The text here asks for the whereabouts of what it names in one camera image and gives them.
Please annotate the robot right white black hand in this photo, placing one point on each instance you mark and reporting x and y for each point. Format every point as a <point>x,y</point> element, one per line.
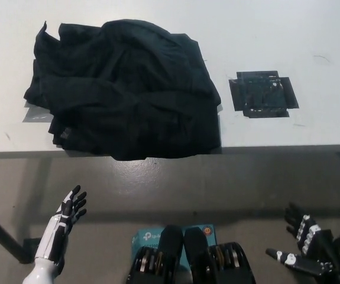
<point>314,251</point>

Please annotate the robot left white black hand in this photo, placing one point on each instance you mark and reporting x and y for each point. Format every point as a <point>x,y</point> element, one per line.
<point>58,233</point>

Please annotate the black jacket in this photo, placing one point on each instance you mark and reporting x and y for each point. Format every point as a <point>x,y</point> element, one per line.
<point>128,97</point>

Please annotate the robot left black leg block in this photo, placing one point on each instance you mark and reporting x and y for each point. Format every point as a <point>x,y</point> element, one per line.
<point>171,241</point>

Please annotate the robot black leg block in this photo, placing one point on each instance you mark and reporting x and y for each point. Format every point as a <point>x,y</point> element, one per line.
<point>171,241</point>
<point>194,242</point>

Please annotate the robot right black leg block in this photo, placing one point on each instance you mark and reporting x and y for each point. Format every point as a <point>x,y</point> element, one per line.
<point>194,242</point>

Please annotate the teal tp-link box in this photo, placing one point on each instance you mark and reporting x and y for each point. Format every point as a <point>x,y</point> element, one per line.
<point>147,238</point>

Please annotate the grey tape patch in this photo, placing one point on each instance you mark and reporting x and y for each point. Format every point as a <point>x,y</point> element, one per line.
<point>36,116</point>

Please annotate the black tape patch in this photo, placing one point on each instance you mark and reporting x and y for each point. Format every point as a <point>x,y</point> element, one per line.
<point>261,94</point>

